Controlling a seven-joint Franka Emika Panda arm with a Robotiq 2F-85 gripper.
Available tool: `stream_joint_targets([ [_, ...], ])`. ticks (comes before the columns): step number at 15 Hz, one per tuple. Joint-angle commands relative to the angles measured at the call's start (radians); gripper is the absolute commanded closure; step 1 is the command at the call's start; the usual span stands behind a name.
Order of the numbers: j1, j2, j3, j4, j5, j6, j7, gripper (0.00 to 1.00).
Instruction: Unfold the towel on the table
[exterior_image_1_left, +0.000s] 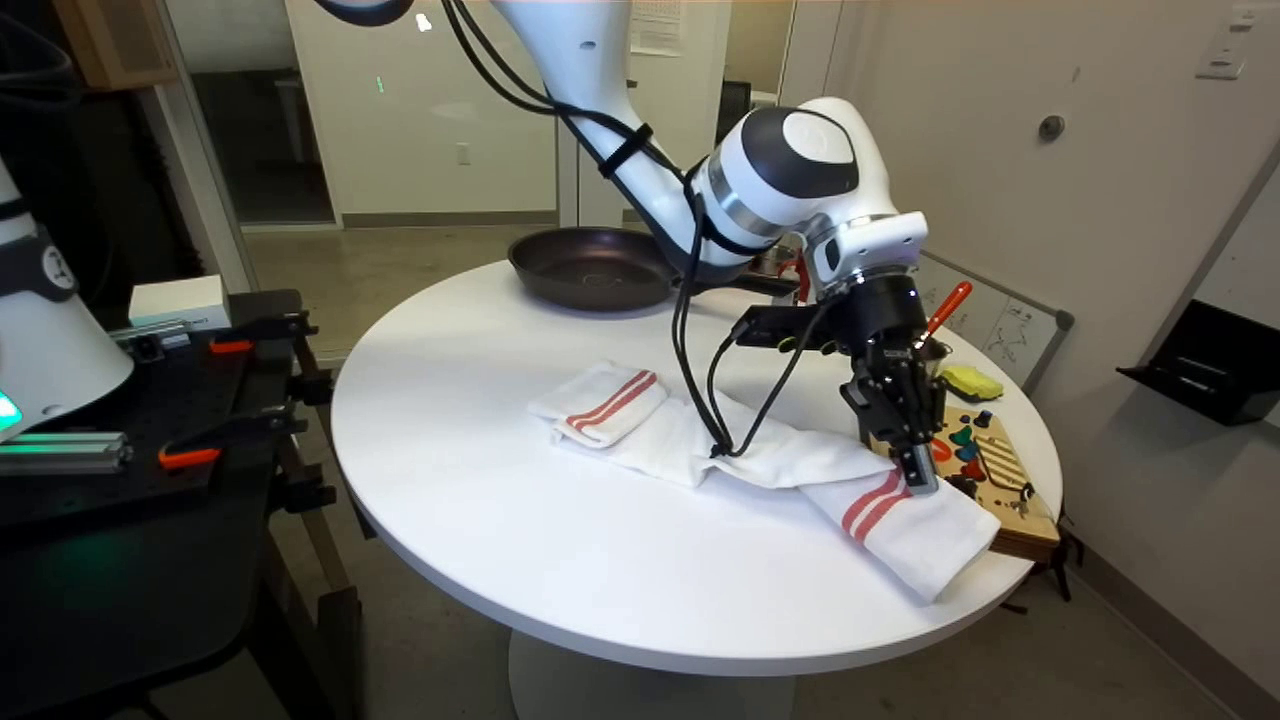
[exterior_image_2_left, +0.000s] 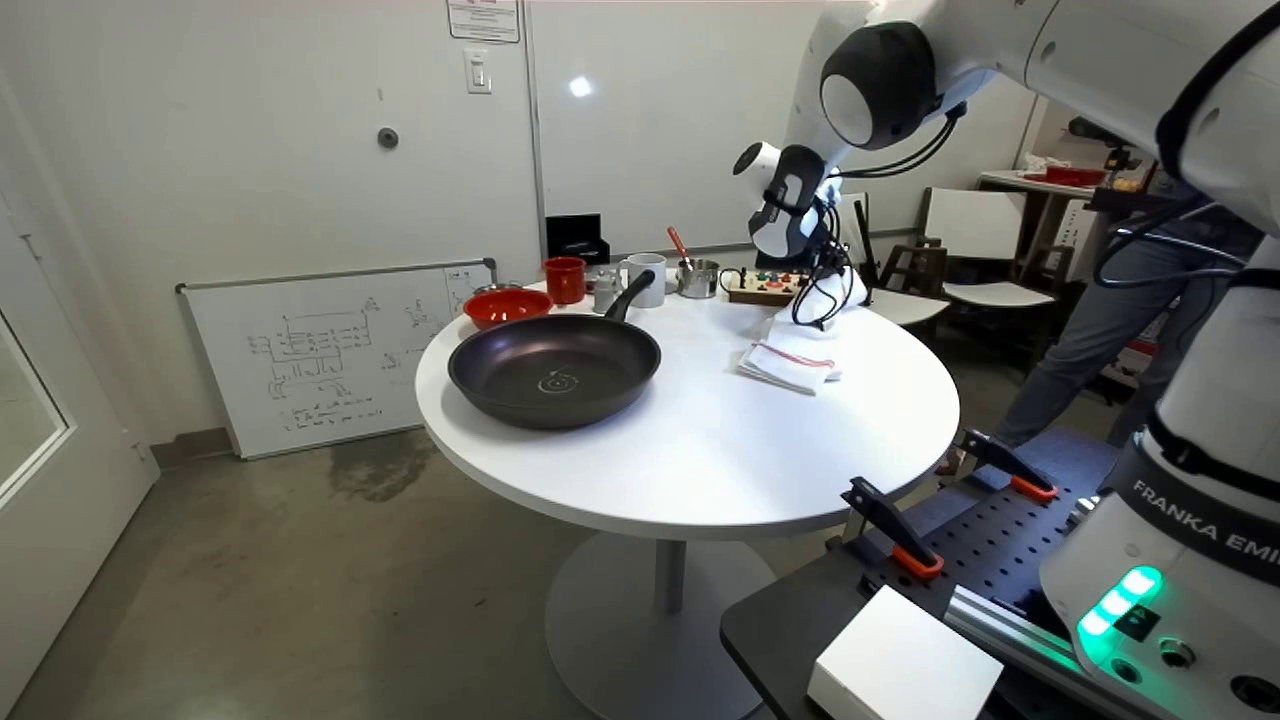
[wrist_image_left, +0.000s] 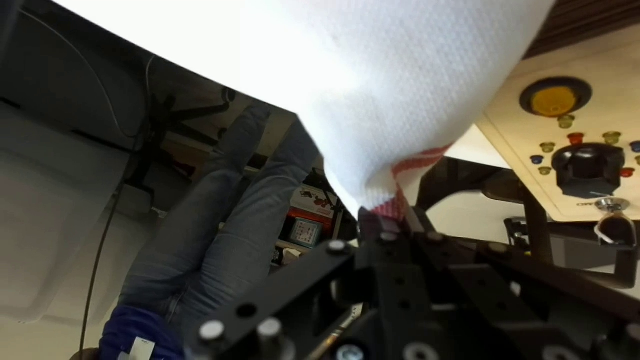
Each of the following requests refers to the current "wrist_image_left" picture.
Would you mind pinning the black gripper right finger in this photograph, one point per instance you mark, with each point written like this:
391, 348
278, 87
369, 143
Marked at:
533, 306

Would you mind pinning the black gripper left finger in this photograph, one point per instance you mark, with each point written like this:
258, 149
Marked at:
300, 293

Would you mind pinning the white towel with red stripes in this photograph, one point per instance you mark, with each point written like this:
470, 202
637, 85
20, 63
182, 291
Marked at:
401, 81

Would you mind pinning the person in blue shirt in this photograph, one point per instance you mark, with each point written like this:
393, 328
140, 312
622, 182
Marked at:
220, 233

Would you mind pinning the wooden toy busy board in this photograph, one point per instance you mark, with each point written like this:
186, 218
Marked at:
520, 140

